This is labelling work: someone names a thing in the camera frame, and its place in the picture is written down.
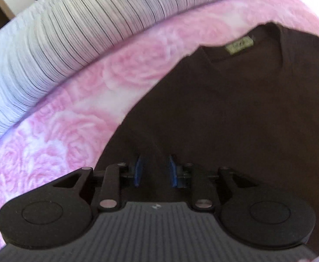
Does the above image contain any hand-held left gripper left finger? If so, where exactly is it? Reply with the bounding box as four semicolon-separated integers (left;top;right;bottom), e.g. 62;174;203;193
52;154;144;212

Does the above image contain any pink rose print blanket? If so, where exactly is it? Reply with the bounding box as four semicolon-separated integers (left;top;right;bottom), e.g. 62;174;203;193
0;0;319;254

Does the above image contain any dark brown t-shirt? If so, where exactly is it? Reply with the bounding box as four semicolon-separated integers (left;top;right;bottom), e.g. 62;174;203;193
92;22;319;255

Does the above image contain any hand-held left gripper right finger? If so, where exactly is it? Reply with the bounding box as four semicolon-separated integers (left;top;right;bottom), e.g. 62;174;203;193
168;154;258;210

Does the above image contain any white striped bedding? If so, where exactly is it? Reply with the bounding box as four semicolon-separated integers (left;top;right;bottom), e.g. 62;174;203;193
0;0;294;150

